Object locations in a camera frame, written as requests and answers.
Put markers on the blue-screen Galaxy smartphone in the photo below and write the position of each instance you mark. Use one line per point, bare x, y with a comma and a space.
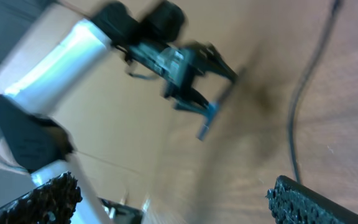
215, 106

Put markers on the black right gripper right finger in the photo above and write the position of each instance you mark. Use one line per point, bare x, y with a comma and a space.
291, 203

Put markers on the cardboard wall panel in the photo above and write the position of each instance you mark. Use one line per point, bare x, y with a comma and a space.
108, 115

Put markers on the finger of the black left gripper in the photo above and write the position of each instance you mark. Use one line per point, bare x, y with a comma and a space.
208, 59
191, 100

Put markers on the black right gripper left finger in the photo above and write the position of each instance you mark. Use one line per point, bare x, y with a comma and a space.
53, 202

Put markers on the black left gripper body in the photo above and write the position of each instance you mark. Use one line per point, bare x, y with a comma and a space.
178, 66

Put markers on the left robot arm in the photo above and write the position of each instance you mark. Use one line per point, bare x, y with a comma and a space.
40, 146

